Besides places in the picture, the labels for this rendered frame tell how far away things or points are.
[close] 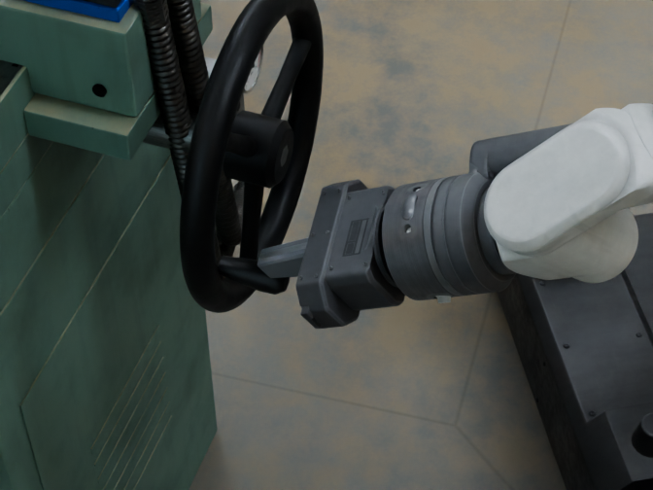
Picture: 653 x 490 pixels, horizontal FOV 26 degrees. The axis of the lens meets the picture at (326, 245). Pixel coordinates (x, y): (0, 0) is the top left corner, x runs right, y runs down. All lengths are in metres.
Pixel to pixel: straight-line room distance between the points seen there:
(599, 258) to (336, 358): 1.12
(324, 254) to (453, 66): 1.50
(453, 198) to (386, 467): 1.02
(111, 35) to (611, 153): 0.41
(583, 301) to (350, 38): 0.86
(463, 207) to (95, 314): 0.56
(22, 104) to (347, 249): 0.31
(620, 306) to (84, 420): 0.78
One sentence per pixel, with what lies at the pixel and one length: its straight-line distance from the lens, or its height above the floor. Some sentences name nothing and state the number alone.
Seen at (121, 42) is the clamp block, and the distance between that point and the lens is 1.12.
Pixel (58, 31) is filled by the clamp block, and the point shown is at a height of 0.95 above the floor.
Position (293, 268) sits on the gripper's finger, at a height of 0.82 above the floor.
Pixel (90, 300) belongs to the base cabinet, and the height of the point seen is 0.58.
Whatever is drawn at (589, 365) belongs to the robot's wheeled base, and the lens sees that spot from 1.87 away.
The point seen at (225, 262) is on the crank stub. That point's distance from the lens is 1.16.
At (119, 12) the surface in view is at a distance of 1.11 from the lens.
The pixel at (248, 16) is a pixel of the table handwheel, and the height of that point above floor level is 0.95.
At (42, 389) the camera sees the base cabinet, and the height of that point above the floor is 0.57.
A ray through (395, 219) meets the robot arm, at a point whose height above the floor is 0.91.
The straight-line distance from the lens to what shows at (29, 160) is 1.23.
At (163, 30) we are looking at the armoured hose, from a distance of 1.14.
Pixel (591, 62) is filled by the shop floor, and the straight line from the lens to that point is 2.59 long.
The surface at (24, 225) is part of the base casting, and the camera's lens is 1.25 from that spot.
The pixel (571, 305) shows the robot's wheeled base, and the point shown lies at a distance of 1.93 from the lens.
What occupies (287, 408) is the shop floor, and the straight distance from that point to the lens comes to 2.04.
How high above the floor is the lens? 1.66
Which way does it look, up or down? 48 degrees down
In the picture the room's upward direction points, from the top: straight up
